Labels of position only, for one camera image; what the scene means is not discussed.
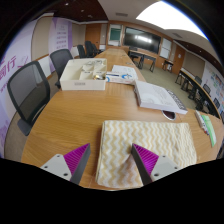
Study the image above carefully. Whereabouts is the black office chairs group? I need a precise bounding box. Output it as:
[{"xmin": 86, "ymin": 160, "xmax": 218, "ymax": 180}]
[
  {"xmin": 76, "ymin": 40, "xmax": 103, "ymax": 59},
  {"xmin": 193, "ymin": 74, "xmax": 224, "ymax": 121}
]

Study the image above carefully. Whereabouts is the purple wall banner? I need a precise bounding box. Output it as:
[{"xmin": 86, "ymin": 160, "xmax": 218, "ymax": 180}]
[{"xmin": 48, "ymin": 17, "xmax": 73, "ymax": 73}]

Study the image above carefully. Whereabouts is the white wall whiteboard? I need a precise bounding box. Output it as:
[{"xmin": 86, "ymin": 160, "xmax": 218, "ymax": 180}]
[{"xmin": 159, "ymin": 37, "xmax": 173, "ymax": 60}]

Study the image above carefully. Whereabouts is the green booklet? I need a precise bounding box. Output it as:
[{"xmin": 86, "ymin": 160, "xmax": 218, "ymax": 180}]
[{"xmin": 201, "ymin": 114, "xmax": 218, "ymax": 148}]

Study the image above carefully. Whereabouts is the black mesh office chair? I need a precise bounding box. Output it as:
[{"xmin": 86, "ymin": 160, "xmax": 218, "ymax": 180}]
[
  {"xmin": 49, "ymin": 48, "xmax": 74, "ymax": 89},
  {"xmin": 6, "ymin": 60, "xmax": 52, "ymax": 137}
]

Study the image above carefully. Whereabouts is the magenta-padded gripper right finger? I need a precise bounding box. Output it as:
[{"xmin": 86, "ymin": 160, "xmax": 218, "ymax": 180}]
[{"xmin": 130, "ymin": 143, "xmax": 183, "ymax": 186}]

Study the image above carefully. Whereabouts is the open white cardboard box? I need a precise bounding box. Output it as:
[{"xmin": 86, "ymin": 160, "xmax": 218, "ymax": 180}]
[{"xmin": 59, "ymin": 58, "xmax": 108, "ymax": 92}]

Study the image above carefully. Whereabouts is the long wooden side table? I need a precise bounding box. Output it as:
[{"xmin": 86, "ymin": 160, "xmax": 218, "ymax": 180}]
[{"xmin": 174, "ymin": 68, "xmax": 221, "ymax": 118}]

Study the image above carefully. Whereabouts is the round black table grommet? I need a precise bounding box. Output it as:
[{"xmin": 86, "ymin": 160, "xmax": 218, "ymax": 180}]
[{"xmin": 162, "ymin": 110, "xmax": 177, "ymax": 121}]

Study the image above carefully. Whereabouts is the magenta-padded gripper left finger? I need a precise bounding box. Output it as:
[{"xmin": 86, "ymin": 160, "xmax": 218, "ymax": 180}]
[{"xmin": 39, "ymin": 142, "xmax": 92, "ymax": 186}]

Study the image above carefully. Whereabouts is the brown wooden door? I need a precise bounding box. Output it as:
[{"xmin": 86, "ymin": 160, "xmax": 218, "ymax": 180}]
[{"xmin": 171, "ymin": 44, "xmax": 187, "ymax": 75}]

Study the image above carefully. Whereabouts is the small wooden desk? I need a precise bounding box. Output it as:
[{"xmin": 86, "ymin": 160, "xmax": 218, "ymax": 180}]
[{"xmin": 162, "ymin": 59, "xmax": 175, "ymax": 73}]

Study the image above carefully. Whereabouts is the black wall display screen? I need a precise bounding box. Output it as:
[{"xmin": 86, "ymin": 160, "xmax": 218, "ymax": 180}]
[{"xmin": 123, "ymin": 26, "xmax": 162, "ymax": 54}]

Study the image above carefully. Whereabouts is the dark-legged wooden desk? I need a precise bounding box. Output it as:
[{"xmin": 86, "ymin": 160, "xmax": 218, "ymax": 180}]
[{"xmin": 128, "ymin": 49, "xmax": 157, "ymax": 73}]

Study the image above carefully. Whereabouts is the pack of marker pens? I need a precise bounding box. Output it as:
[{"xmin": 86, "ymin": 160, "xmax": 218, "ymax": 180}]
[{"xmin": 194, "ymin": 109, "xmax": 209, "ymax": 135}]

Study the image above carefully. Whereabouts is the bright ceiling light panel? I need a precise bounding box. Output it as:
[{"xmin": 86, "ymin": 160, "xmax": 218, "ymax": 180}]
[{"xmin": 135, "ymin": 0, "xmax": 208, "ymax": 40}]

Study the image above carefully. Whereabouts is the green-tinted wall whiteboard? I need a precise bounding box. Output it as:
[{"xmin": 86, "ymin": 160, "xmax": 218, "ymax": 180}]
[{"xmin": 108, "ymin": 23, "xmax": 123, "ymax": 47}]

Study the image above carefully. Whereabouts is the large white book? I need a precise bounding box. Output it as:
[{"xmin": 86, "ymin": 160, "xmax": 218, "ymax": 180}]
[{"xmin": 133, "ymin": 79, "xmax": 189, "ymax": 115}]

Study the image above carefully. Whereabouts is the small white blue box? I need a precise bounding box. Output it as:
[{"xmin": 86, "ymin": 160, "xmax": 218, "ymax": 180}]
[{"xmin": 105, "ymin": 71, "xmax": 136, "ymax": 85}]

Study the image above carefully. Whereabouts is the yellow white zigzag towel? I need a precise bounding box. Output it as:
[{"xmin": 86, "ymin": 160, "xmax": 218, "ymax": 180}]
[{"xmin": 95, "ymin": 119, "xmax": 198, "ymax": 189}]

